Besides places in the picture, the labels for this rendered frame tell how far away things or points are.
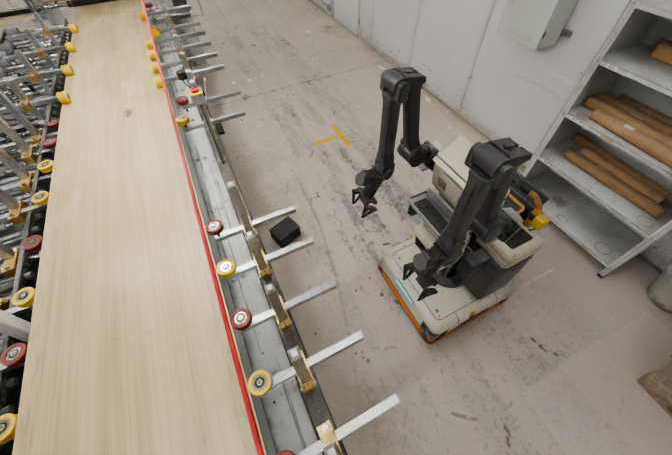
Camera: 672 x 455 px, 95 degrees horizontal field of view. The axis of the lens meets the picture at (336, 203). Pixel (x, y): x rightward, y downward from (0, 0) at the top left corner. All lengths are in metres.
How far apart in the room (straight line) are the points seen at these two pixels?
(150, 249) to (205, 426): 0.80
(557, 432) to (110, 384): 2.19
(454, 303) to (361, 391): 0.77
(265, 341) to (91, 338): 0.67
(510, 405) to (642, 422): 0.71
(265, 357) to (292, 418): 0.27
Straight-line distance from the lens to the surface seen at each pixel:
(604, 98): 2.82
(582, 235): 3.01
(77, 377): 1.56
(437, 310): 2.05
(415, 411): 2.18
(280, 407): 1.53
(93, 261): 1.80
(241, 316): 1.35
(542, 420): 2.41
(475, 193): 0.90
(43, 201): 2.26
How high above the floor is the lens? 2.13
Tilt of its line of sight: 50 degrees down
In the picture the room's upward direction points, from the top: 1 degrees counter-clockwise
